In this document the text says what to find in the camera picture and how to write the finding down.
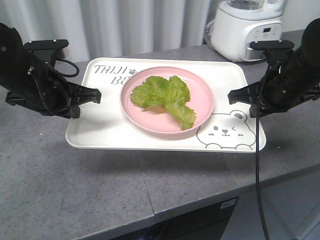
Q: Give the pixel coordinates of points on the green lettuce leaf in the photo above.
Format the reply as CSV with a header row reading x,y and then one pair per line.
x,y
172,94

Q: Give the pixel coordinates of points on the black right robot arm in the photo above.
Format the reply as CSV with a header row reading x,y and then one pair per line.
x,y
307,54

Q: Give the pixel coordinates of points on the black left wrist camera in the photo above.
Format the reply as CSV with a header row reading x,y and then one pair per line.
x,y
48,51

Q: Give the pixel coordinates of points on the cream bear serving tray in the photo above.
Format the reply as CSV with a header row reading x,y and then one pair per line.
x,y
230,128

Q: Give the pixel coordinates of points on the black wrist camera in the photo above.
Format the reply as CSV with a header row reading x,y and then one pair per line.
x,y
275,51
48,51

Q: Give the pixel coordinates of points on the white blender appliance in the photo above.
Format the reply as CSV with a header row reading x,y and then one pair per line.
x,y
237,23

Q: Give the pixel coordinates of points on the white pleated curtain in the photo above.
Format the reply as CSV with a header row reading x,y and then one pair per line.
x,y
110,28

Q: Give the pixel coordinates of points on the pink round plate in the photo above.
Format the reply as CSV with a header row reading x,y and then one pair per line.
x,y
156,119

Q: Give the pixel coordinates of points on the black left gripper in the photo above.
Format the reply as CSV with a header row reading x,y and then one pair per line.
x,y
40,88

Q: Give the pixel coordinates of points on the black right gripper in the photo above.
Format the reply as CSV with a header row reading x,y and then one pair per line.
x,y
292,86

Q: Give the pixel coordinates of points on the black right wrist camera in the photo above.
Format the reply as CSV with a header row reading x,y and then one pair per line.
x,y
275,51

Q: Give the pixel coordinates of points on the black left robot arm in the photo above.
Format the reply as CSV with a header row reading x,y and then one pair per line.
x,y
12,50

